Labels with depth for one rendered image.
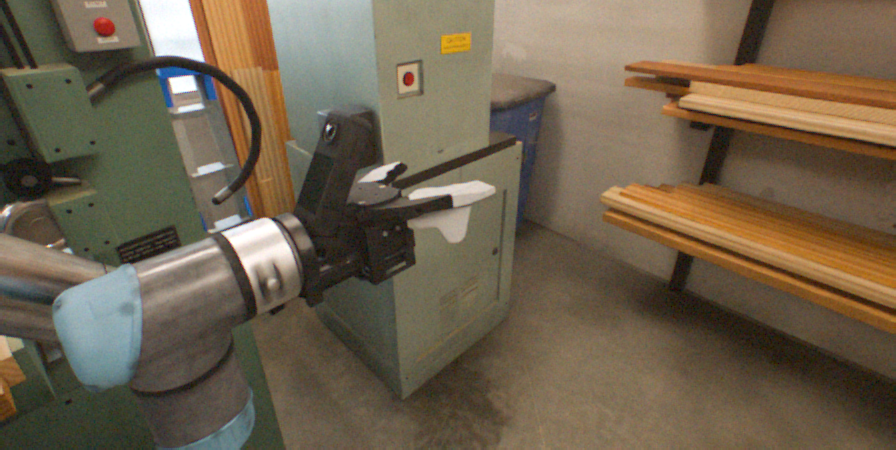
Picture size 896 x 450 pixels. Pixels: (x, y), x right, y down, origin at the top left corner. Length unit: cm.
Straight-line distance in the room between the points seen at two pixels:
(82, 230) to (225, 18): 162
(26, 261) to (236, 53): 209
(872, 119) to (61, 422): 206
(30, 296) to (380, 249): 28
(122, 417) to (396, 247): 94
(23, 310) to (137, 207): 70
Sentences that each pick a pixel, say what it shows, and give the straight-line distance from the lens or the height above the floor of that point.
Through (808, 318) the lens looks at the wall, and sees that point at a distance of 247.
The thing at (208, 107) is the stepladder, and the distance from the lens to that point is 193.
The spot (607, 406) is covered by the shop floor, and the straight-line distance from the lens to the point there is 189.
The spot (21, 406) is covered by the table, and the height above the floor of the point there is 86.
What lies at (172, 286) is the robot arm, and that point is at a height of 124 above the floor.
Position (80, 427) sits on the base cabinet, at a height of 62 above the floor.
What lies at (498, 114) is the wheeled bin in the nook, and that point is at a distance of 205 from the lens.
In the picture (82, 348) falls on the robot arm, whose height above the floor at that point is 123.
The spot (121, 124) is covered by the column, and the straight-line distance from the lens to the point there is 110.
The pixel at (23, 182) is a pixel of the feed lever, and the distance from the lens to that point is 105.
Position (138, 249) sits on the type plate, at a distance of 119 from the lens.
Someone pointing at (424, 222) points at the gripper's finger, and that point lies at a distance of 43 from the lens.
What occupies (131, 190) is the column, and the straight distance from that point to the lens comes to 114.
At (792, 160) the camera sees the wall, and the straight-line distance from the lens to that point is 220.
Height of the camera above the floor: 144
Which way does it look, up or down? 27 degrees down
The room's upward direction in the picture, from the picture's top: straight up
